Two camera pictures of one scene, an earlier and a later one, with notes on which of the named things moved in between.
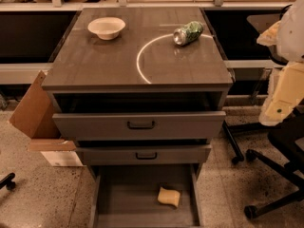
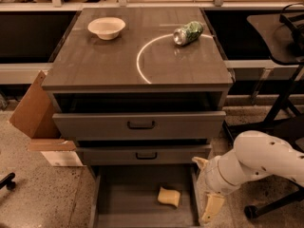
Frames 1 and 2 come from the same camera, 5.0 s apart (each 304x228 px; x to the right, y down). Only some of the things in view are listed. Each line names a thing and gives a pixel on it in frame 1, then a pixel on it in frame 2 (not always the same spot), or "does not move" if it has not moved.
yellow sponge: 168,197 does not move
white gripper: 293,35 → 213,176
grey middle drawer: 146,154 does not move
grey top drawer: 140,125 does not move
